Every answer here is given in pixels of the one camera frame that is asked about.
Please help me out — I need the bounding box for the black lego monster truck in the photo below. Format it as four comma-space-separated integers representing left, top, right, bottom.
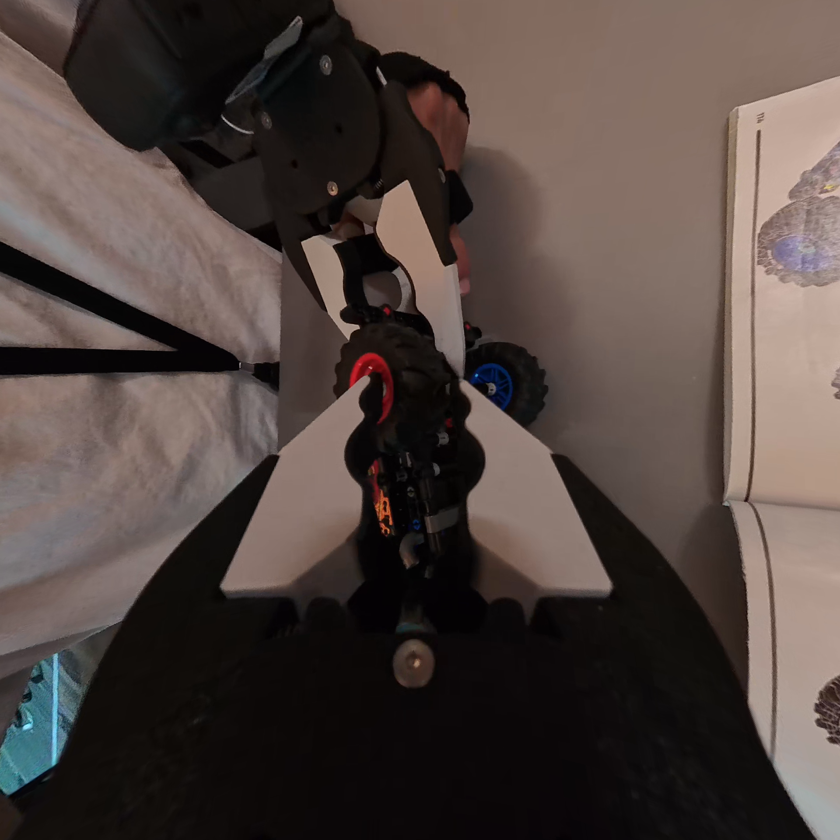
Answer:
331, 302, 549, 578

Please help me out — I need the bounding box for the lego instruction booklet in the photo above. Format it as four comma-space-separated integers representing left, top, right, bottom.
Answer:
722, 79, 840, 788

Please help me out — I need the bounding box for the black strap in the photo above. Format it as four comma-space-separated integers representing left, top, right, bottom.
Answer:
0, 241, 273, 383

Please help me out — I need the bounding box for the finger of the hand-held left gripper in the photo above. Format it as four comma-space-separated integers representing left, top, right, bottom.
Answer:
301, 233, 368, 342
374, 178, 468, 385

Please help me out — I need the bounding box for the person's white sweatshirt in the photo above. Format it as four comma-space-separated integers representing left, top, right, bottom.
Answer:
0, 0, 286, 683

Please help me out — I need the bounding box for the person's left hand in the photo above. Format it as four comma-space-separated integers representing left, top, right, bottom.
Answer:
406, 82, 475, 298

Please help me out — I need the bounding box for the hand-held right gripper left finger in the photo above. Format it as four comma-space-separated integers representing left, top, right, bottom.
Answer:
220, 377, 395, 598

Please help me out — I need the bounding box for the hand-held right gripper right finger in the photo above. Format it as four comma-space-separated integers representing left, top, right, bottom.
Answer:
456, 379, 613, 599

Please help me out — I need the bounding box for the teal patterned object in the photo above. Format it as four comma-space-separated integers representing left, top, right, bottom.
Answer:
0, 633, 109, 796

